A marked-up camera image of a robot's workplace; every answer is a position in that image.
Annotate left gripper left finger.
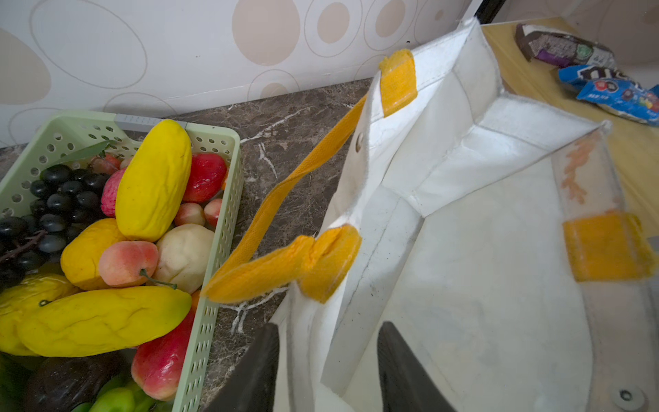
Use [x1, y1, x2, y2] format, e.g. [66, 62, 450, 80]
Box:
[204, 323, 280, 412]

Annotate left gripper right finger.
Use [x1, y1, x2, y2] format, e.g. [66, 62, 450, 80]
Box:
[377, 321, 456, 412]

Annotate white grocery bag yellow handles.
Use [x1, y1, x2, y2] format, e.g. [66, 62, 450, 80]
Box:
[204, 18, 658, 411]

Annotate red-green mango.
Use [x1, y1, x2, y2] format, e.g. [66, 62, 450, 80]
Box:
[131, 310, 195, 401]

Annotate beige pear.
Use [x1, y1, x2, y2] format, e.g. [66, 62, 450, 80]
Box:
[152, 224, 214, 294]

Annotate lying yellow mango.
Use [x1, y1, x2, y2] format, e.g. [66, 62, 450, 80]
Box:
[16, 286, 192, 358]

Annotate pink peach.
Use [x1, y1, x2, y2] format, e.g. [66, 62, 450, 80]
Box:
[99, 241, 159, 288]

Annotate yellow lemon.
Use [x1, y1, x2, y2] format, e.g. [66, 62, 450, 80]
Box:
[60, 218, 127, 291]

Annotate tall yellow mango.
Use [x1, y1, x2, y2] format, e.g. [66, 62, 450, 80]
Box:
[115, 119, 192, 242]

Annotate black grape bunch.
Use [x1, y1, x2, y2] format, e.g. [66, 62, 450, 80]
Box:
[1, 165, 110, 290]

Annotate green plastic basket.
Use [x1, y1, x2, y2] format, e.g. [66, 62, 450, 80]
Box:
[1, 112, 242, 411]

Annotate blue snack packet lower shelf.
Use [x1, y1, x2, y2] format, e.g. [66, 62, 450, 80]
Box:
[557, 65, 658, 127]

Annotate brown chocolate packet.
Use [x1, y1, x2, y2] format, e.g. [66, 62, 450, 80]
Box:
[514, 23, 617, 69]

